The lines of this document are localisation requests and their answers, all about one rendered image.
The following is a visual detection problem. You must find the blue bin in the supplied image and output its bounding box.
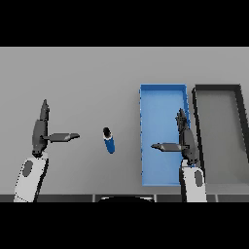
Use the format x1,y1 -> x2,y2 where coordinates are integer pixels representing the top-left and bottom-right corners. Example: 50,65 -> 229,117
138,84 -> 196,188

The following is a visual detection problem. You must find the dark grey bin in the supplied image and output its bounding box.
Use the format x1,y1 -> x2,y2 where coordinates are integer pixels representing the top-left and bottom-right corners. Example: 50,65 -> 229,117
192,84 -> 249,187

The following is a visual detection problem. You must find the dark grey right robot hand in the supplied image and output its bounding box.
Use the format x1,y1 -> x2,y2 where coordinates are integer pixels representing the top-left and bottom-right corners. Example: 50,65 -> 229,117
150,108 -> 200,167

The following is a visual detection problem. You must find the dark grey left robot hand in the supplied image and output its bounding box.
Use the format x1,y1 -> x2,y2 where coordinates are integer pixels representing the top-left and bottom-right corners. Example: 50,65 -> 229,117
31,98 -> 81,160

